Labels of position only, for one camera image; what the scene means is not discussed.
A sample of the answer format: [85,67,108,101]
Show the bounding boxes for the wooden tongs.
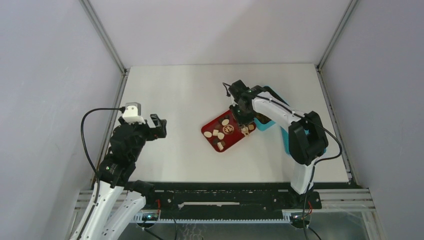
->
[240,126,250,137]

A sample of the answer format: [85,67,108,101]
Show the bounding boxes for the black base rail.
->
[143,182,322,221]

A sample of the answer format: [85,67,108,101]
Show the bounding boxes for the teal chocolate box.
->
[253,86,291,132]

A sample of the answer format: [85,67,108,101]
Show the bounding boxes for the red chocolate tray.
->
[200,110,257,153]

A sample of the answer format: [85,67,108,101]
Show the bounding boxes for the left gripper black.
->
[128,113,167,161]

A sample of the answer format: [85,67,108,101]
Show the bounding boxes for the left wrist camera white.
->
[122,102,146,124]

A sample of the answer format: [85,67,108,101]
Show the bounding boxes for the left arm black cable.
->
[80,107,126,240]

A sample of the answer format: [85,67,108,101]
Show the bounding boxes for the teal box lid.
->
[280,125,327,156]

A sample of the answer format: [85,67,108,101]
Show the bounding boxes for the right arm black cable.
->
[222,82,343,240]

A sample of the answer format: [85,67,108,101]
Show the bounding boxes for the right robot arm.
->
[225,80,329,208]

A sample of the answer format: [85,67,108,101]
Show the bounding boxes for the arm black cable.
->
[80,107,126,240]
[222,82,343,240]

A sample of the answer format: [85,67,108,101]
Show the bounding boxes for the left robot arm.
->
[70,114,167,240]

